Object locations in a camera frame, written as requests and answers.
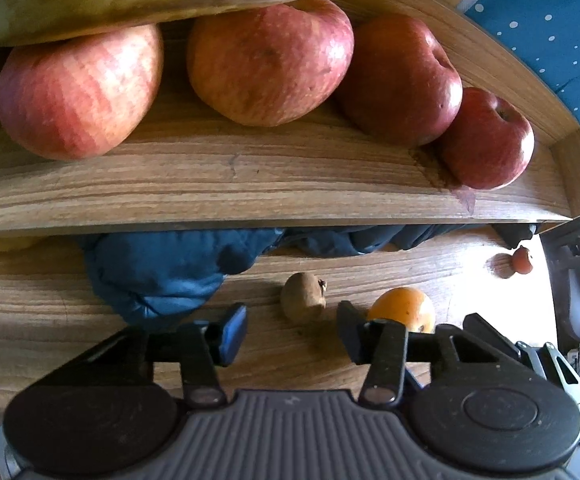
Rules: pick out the pink red apple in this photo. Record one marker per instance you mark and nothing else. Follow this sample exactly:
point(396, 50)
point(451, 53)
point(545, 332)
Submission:
point(270, 60)
point(80, 95)

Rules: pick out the black chair base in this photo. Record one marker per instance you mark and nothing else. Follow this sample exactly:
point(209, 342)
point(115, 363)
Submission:
point(574, 310)

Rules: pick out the yellow orange round fruit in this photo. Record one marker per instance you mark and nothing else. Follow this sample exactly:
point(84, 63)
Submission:
point(402, 307)

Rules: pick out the dark blue cloth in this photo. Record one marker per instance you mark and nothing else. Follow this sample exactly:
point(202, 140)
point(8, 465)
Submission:
point(160, 275)

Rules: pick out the dark red apple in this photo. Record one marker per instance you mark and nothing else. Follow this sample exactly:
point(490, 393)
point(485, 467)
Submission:
point(489, 140)
point(399, 80)

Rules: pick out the curved wooden shelf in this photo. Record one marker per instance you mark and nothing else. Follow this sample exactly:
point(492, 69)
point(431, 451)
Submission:
point(220, 180)

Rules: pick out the cherry tomato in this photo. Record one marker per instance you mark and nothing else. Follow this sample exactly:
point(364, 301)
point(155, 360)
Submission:
point(523, 260)

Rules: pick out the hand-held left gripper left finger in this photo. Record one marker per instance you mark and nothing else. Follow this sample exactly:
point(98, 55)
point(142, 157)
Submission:
point(232, 335)

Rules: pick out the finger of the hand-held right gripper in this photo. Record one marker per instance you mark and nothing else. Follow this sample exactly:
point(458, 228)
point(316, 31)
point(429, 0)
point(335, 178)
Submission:
point(559, 375)

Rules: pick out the yellow brown fruit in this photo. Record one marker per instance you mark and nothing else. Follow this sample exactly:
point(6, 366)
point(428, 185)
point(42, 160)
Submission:
point(5, 244)

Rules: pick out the small brown kiwi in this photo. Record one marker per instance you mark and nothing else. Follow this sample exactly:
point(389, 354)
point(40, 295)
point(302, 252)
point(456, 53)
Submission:
point(302, 297)

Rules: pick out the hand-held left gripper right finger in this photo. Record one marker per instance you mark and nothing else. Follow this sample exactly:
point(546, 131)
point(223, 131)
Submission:
point(349, 332)

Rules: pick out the blue white dotted fabric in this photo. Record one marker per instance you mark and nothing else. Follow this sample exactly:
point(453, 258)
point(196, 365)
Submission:
point(544, 25)

